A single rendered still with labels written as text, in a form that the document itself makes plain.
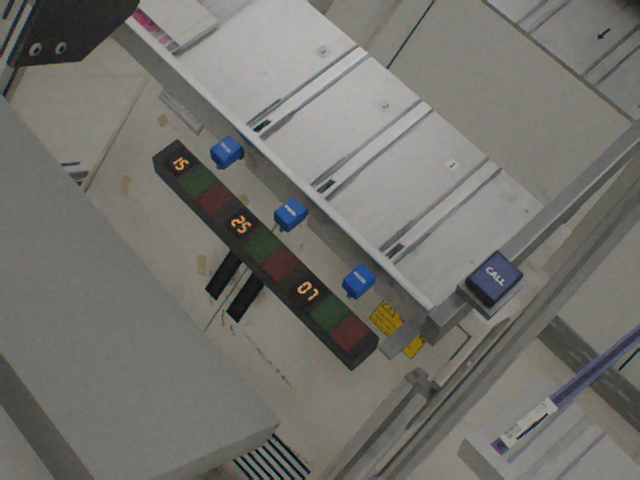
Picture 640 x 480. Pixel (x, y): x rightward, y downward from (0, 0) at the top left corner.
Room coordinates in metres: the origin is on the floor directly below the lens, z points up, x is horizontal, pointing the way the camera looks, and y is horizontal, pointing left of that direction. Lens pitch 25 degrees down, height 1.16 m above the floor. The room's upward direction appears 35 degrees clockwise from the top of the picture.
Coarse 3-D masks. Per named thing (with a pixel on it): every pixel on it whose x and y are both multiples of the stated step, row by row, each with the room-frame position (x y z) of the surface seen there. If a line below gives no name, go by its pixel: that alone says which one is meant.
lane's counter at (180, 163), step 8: (176, 152) 1.01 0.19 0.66; (184, 152) 1.01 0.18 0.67; (168, 160) 1.00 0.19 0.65; (176, 160) 1.00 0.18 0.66; (184, 160) 1.00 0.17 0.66; (192, 160) 1.00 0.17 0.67; (168, 168) 0.99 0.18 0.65; (176, 168) 0.99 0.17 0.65; (184, 168) 0.99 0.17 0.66; (176, 176) 0.98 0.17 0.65
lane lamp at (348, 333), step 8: (344, 320) 0.91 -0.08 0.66; (352, 320) 0.91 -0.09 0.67; (336, 328) 0.90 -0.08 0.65; (344, 328) 0.90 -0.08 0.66; (352, 328) 0.91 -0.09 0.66; (360, 328) 0.91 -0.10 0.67; (336, 336) 0.90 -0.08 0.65; (344, 336) 0.90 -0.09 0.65; (352, 336) 0.90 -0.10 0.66; (360, 336) 0.90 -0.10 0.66; (344, 344) 0.89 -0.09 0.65; (352, 344) 0.89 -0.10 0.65
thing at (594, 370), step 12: (624, 336) 0.85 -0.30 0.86; (636, 336) 0.85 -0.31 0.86; (612, 348) 0.84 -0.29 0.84; (624, 348) 0.84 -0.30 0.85; (600, 360) 0.82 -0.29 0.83; (612, 360) 0.83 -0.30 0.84; (588, 372) 0.81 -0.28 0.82; (600, 372) 0.82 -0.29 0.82; (564, 384) 0.80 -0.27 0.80; (576, 384) 0.80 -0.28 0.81; (588, 384) 0.81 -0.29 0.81; (552, 396) 0.79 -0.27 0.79; (564, 396) 0.79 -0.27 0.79; (492, 444) 0.74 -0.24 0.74; (504, 444) 0.75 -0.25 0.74
